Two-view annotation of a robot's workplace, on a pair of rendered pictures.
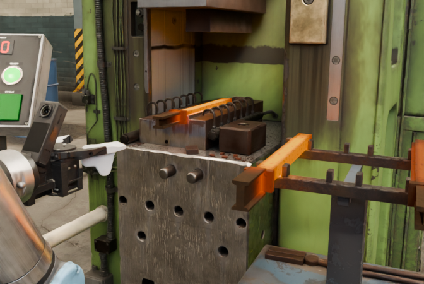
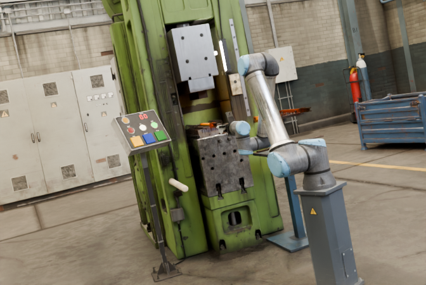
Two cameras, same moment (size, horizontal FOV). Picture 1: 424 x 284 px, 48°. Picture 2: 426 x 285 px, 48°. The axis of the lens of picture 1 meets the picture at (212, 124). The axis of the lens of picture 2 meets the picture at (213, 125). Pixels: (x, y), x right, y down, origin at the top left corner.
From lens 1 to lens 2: 299 cm
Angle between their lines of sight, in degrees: 42
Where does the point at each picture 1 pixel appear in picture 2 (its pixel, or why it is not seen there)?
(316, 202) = not seen: hidden behind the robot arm
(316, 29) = (239, 90)
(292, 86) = (235, 109)
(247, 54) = (192, 108)
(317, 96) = (243, 110)
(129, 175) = (203, 148)
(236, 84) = (191, 121)
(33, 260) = not seen: hidden behind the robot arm
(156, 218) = (217, 159)
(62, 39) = not seen: outside the picture
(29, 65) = (156, 120)
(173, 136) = (212, 132)
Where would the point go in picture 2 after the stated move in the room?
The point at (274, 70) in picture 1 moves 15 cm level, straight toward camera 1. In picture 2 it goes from (204, 112) to (214, 110)
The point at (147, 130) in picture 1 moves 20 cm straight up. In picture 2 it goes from (201, 133) to (196, 107)
